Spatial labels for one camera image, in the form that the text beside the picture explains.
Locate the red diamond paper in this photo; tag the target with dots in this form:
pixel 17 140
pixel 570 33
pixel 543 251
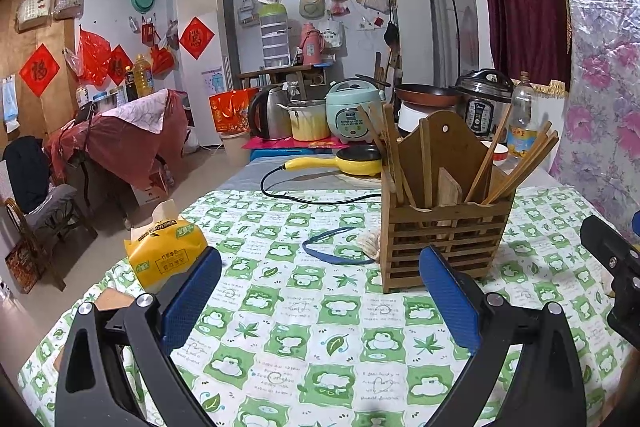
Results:
pixel 39 71
pixel 196 38
pixel 120 64

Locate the clear hanging tote bag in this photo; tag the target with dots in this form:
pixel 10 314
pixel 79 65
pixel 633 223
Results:
pixel 69 2

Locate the chair with dark clothes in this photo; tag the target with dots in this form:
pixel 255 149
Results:
pixel 35 187

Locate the dark sauce bottle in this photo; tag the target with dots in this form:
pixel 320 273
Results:
pixel 131 87

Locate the pink thermos jug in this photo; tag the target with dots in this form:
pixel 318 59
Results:
pixel 311 47

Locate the red white bowl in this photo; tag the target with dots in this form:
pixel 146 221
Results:
pixel 501 151

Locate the red cloth covered furniture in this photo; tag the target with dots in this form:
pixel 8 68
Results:
pixel 130 147

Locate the steel electric kettle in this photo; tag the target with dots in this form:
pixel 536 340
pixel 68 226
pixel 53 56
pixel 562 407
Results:
pixel 270 114

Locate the red plastic bag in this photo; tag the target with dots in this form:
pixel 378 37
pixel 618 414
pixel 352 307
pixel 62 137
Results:
pixel 95 57

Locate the yellow pot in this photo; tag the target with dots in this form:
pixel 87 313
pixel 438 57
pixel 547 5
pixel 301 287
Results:
pixel 307 124

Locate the green checked tablecloth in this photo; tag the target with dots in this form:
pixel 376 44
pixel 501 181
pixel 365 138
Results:
pixel 310 332

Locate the yellow electric frying pan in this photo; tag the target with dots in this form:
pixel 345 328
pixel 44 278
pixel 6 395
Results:
pixel 357 159

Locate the wooden side table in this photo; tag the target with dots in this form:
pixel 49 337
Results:
pixel 280 72

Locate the beige hanging tote bag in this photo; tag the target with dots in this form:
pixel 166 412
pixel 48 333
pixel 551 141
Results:
pixel 34 9

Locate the olive hanging pouch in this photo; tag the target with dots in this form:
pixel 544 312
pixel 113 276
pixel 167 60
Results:
pixel 312 2

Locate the yellow cooking oil bottle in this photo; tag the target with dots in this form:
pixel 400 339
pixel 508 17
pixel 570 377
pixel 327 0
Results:
pixel 143 79

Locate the red gift bag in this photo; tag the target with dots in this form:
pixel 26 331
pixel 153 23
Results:
pixel 232 112

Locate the white printed tote bag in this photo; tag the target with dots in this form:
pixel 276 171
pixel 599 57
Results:
pixel 332 36

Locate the bunch of wooden chopsticks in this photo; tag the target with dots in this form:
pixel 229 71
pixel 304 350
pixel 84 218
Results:
pixel 425 162

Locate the white floral cloth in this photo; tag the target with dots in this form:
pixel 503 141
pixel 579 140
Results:
pixel 135 109

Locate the beige waste bin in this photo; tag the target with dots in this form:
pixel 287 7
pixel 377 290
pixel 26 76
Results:
pixel 235 149

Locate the red frying pan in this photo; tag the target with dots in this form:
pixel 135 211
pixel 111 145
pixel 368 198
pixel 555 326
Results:
pixel 425 94

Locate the wooden chopstick holder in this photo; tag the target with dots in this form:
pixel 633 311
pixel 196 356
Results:
pixel 450 237

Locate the clear plastic bottle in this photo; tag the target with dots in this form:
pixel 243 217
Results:
pixel 525 127

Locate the blue elastic band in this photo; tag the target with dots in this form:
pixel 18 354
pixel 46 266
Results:
pixel 325 254

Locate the black silver pressure cooker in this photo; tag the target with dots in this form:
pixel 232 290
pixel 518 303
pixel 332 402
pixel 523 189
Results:
pixel 482 102

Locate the black hanging spatula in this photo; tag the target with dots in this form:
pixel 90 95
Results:
pixel 391 32

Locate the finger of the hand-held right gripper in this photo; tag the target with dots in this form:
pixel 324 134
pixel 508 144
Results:
pixel 607 247

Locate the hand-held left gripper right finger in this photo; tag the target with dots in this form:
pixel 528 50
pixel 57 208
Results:
pixel 447 297

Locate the yellow tissue pack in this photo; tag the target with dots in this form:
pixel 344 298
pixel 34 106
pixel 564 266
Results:
pixel 165 257

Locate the floral wrapped mattress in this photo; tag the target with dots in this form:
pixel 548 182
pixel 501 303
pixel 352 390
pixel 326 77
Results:
pixel 600 57

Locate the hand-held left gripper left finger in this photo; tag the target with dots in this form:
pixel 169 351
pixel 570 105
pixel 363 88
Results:
pixel 192 297

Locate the mint green rice cooker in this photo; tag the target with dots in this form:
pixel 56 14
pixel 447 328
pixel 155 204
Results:
pixel 352 114

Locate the white refrigerator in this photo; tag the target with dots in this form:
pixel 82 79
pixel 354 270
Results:
pixel 205 97

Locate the plastic drawer tower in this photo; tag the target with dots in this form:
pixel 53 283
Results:
pixel 275 39

